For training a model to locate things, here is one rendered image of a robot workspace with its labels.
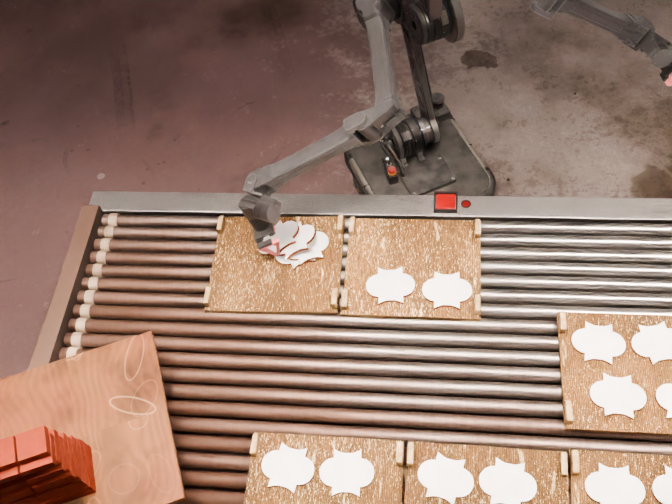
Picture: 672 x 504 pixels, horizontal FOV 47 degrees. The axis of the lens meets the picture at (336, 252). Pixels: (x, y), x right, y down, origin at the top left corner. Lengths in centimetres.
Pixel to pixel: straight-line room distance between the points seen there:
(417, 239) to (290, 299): 44
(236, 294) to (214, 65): 228
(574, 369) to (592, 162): 180
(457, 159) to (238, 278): 144
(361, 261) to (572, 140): 182
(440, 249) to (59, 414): 120
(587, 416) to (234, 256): 115
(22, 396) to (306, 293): 85
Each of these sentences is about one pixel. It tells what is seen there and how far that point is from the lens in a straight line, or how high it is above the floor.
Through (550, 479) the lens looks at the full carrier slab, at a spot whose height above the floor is 94.
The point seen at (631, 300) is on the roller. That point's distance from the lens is 240.
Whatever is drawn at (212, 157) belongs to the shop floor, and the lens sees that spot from 401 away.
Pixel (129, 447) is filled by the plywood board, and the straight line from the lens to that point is 216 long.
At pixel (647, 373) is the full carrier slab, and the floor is 94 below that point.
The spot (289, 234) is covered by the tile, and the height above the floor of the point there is 98.
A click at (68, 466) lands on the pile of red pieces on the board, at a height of 120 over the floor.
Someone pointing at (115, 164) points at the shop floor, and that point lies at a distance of 415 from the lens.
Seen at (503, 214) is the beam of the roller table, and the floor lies 91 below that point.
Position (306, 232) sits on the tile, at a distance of 240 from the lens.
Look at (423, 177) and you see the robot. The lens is 343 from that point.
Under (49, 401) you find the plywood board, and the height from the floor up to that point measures 104.
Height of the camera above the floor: 295
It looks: 57 degrees down
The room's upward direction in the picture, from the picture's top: 11 degrees counter-clockwise
